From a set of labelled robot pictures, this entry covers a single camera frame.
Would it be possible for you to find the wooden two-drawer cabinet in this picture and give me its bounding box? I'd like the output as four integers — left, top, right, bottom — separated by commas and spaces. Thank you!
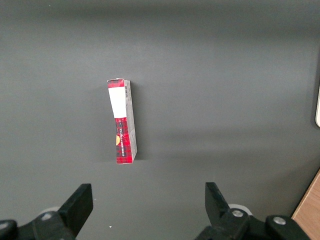
290, 168, 320, 240

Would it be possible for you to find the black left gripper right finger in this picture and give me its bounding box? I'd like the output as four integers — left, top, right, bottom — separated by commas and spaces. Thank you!
194, 182, 309, 240

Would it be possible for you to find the red and grey carton box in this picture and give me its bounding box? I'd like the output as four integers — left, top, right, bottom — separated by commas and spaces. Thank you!
106, 77, 139, 166

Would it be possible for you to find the cream rectangular tray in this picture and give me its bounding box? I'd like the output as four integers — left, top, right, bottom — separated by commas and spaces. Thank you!
314, 82, 320, 129

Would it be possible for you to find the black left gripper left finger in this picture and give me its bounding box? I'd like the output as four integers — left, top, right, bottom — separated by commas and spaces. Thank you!
0, 183, 94, 240

